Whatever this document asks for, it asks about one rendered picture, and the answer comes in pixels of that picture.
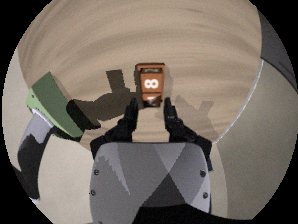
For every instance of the brown rectangular tray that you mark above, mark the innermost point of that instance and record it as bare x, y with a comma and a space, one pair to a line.
151, 65

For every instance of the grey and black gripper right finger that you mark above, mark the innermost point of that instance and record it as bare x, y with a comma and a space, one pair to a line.
179, 132

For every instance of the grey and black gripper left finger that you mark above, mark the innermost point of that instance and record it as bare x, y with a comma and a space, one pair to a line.
122, 131

